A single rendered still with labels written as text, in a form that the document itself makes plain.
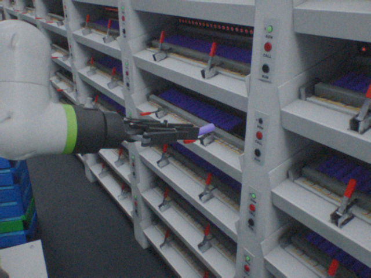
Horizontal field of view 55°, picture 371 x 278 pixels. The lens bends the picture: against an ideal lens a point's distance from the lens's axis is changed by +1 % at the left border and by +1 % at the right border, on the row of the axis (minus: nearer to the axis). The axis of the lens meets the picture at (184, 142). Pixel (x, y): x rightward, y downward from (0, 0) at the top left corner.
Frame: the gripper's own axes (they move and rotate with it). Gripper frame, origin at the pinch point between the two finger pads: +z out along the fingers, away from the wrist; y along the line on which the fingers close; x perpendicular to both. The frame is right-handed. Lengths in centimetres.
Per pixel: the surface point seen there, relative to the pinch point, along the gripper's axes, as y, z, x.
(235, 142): 1.5, 19.3, 3.4
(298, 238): -20.2, 26.2, 20.2
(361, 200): -33.2, 20.7, 2.1
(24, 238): 86, -11, 83
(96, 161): 121, 33, 61
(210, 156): 6.5, 16.2, 9.3
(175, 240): 37, 36, 61
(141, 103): 53, 18, 7
